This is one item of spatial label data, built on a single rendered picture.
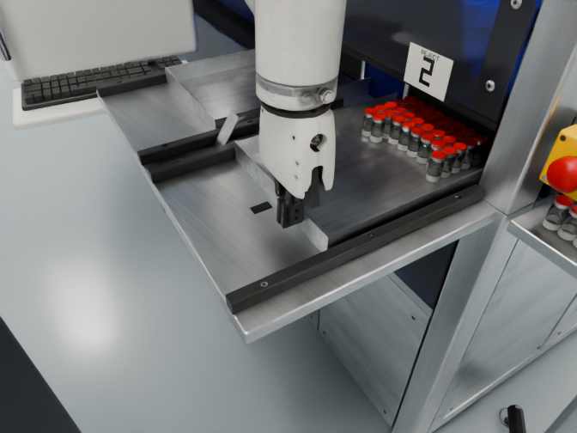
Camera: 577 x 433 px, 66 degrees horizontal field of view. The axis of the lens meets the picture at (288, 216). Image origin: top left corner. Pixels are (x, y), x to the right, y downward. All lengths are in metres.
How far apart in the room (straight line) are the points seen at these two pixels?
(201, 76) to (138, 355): 0.94
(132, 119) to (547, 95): 0.67
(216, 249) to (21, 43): 0.89
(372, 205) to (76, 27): 0.93
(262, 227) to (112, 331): 1.14
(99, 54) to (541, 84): 1.07
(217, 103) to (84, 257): 1.19
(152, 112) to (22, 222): 1.43
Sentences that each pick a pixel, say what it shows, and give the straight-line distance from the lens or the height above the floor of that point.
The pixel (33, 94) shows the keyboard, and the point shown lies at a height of 0.83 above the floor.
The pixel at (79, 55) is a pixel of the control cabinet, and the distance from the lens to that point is 1.35.
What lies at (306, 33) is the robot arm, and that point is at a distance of 0.42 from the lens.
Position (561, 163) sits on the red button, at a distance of 0.58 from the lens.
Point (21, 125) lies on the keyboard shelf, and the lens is 1.16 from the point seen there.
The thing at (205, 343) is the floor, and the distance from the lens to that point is 1.56.
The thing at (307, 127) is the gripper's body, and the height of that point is 1.06.
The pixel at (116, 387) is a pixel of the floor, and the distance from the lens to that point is 1.55.
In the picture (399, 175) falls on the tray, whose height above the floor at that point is 0.88.
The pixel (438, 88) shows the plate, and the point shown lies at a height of 1.01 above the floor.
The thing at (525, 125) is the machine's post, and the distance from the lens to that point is 0.63.
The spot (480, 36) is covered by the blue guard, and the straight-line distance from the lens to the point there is 0.65.
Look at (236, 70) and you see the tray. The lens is 1.06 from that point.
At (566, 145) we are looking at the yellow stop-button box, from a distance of 0.60.
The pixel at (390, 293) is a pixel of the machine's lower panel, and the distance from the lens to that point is 0.99.
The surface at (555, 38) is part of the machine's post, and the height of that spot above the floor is 1.12.
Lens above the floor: 1.29
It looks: 41 degrees down
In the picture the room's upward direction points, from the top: straight up
